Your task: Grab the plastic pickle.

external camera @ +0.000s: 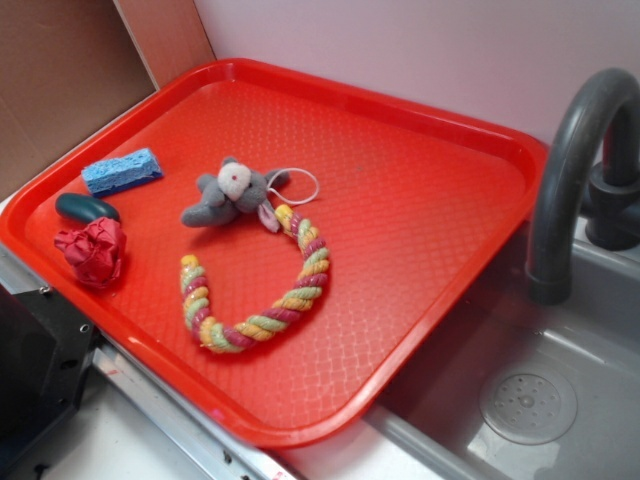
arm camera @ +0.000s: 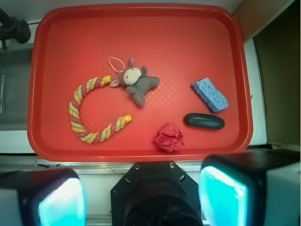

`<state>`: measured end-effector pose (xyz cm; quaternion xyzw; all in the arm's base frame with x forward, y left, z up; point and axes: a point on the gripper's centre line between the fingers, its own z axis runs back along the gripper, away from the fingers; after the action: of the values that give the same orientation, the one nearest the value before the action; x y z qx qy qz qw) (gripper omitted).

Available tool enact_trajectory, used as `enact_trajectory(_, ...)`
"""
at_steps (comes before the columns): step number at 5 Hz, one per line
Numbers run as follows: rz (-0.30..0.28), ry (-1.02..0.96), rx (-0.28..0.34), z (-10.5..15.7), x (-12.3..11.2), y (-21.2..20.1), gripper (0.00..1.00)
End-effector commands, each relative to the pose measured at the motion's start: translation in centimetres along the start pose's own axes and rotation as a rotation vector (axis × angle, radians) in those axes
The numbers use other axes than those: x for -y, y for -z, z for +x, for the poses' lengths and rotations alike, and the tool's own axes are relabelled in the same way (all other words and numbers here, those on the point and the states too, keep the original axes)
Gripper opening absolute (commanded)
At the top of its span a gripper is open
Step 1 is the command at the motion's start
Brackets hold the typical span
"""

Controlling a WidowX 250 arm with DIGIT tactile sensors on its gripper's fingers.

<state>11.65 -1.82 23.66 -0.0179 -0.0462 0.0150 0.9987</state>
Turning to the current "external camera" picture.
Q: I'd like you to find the multicolour twisted rope toy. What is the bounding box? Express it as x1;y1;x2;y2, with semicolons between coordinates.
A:
180;204;330;354

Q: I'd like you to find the grey toy faucet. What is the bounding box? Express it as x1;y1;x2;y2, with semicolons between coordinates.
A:
526;68;639;305

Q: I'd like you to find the dark green plastic pickle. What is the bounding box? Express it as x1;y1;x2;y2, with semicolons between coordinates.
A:
55;193;120;224

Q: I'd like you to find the blue sponge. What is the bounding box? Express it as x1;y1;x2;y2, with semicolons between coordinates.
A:
81;148;164;198

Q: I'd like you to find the silver metal rail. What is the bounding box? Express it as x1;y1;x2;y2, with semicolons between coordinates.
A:
1;248;291;479

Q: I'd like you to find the grey plush mouse toy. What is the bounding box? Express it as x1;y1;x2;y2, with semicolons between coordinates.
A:
180;157;320;233

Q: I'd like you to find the crumpled red cloth ball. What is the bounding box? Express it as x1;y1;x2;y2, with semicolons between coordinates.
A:
54;217;127;289

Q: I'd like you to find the grey plastic sink basin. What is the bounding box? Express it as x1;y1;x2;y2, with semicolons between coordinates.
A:
367;231;639;479

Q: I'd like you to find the red plastic tray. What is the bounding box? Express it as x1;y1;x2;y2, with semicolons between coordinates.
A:
1;59;546;449

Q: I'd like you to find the brown cardboard panel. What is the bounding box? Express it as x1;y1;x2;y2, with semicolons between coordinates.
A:
0;0;217;187

